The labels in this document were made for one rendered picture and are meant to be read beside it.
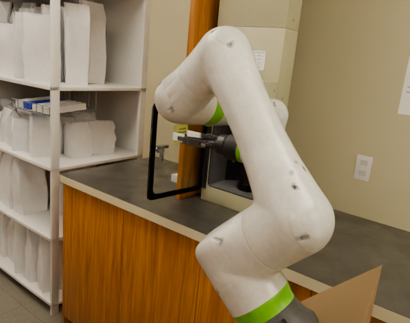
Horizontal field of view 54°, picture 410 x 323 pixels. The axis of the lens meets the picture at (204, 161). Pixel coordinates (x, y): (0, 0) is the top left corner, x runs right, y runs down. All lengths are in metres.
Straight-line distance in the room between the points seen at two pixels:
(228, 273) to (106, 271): 1.36
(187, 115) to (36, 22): 1.67
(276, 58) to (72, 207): 1.25
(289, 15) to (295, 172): 1.00
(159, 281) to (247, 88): 1.18
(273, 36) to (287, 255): 1.08
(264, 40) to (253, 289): 1.10
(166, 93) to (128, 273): 1.16
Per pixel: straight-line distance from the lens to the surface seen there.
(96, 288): 2.19
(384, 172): 1.94
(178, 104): 0.94
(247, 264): 0.74
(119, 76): 2.85
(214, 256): 0.77
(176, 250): 1.68
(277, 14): 1.64
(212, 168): 1.83
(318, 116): 2.00
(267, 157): 0.73
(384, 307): 1.30
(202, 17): 1.78
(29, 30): 2.50
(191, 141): 1.43
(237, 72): 0.83
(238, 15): 1.73
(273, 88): 1.57
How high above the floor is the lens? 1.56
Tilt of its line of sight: 14 degrees down
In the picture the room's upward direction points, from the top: 5 degrees clockwise
